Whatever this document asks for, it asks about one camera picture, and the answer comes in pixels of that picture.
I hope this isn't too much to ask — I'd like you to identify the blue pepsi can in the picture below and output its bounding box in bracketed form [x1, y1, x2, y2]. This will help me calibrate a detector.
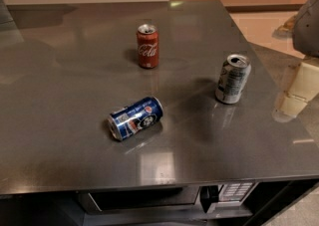
[108, 97, 163, 141]

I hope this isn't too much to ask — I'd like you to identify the silver soda can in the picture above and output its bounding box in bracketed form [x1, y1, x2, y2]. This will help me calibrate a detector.
[215, 54, 251, 105]

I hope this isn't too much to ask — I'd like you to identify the red coca-cola can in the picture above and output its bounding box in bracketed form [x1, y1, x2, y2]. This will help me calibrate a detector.
[137, 24, 160, 69]

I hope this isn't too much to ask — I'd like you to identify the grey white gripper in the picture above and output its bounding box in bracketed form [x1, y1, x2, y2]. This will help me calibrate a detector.
[279, 0, 319, 117]

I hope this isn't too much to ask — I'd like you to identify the microwave oven under table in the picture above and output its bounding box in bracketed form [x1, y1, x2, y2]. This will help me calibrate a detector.
[77, 182, 257, 214]

